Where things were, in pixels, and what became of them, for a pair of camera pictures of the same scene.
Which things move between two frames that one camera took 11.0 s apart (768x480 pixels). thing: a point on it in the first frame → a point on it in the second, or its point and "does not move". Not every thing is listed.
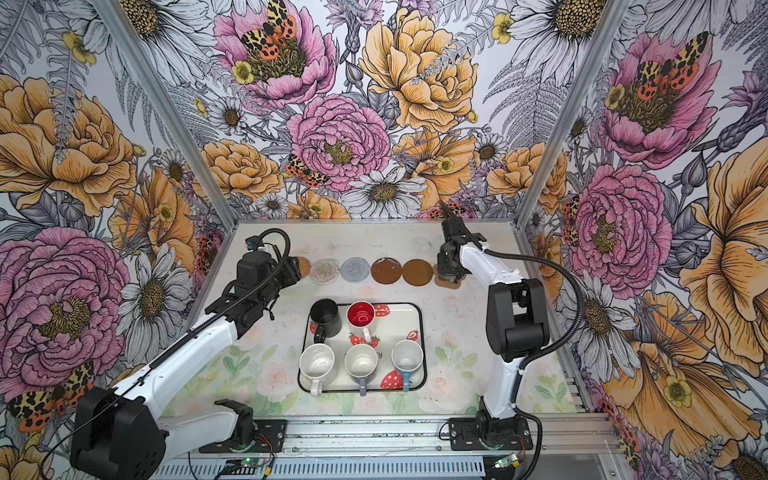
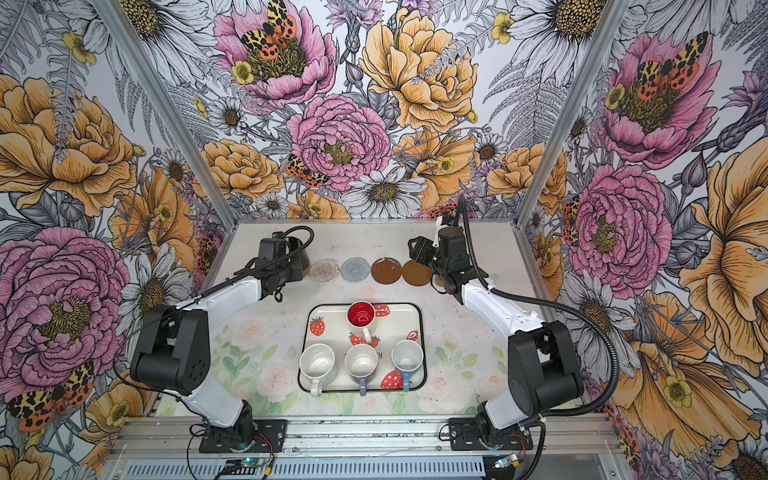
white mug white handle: [317, 367] does not move
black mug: [325, 315] → [298, 252]
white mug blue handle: [407, 357] does not move
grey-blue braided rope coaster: [355, 270] does not move
